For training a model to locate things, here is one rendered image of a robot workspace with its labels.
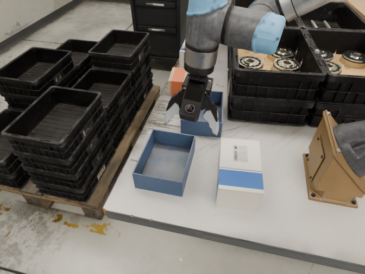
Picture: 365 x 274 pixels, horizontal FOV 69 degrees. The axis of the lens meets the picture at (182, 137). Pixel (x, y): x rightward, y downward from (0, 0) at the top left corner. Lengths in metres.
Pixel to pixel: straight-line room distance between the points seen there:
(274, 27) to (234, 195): 0.43
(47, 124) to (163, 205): 0.90
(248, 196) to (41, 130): 1.09
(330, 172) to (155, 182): 0.48
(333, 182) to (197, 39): 0.53
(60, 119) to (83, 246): 0.68
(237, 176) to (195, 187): 0.15
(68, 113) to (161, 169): 0.81
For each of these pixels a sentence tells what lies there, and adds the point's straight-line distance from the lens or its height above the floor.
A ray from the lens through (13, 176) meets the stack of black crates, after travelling 1.68.
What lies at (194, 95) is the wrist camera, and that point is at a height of 1.02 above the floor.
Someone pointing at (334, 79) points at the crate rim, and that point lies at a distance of 1.01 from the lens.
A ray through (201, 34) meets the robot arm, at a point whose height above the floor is 1.16.
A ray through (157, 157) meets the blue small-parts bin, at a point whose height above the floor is 0.70.
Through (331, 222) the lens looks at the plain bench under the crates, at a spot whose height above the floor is 0.70.
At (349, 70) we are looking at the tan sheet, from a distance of 1.30.
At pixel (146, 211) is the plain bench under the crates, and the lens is 0.79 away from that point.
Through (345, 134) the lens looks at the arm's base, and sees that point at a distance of 0.80.
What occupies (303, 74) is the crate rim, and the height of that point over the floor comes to 0.93.
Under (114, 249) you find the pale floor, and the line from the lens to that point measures 1.54.
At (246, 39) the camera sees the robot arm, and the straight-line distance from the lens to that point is 0.55.
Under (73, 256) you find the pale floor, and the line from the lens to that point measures 1.58.
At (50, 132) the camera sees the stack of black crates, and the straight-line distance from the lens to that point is 1.46.
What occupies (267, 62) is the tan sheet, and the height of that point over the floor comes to 0.83.
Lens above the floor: 1.37
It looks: 43 degrees down
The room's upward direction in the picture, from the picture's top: straight up
